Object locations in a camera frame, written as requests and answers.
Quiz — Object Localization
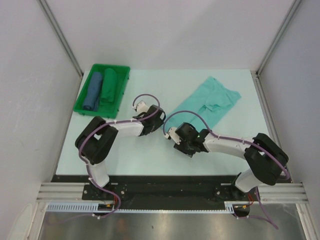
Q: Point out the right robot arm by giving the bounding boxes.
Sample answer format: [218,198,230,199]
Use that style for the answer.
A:
[168,122,289,201]

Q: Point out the rolled blue t shirt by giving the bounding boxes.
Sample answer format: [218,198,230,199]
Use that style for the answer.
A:
[82,72,103,112]

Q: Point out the teal t shirt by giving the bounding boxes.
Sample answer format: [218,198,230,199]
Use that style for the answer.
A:
[165,76,241,131]

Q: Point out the right aluminium frame post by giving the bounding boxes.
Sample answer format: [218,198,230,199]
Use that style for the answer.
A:
[255,0,304,77]

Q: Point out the purple cable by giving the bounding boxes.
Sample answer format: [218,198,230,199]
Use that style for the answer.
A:
[162,110,290,230]
[44,93,162,223]

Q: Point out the left aluminium frame post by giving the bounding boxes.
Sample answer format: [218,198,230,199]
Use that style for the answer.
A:
[37,0,84,78]

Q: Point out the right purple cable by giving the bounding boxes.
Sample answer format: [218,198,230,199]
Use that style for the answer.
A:
[162,110,290,230]

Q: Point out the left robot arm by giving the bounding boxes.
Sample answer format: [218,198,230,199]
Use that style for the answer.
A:
[74,104,166,200]

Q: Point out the rolled dark green t shirt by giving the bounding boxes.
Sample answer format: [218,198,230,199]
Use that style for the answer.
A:
[100,68,118,106]

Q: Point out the white slotted cable duct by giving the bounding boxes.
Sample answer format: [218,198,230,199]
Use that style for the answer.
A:
[46,202,234,214]

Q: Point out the aluminium front rail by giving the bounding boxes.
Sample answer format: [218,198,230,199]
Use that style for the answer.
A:
[36,182,309,204]

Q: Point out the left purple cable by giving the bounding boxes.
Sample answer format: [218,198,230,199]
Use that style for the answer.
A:
[44,93,162,223]

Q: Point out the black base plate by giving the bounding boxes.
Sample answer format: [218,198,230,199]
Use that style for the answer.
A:
[51,174,292,202]

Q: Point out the green plastic tray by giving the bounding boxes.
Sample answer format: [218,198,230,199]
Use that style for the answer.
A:
[73,63,131,119]

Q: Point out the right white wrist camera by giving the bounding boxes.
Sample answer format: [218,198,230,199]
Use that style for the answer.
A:
[164,127,181,145]

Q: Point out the aluminium frame post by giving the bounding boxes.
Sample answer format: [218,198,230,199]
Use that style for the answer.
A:
[255,0,304,77]
[37,0,84,78]

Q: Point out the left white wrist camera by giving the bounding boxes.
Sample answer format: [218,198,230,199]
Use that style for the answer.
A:
[132,100,149,114]

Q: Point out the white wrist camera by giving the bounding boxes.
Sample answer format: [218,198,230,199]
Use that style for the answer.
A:
[132,100,149,114]
[164,127,181,145]

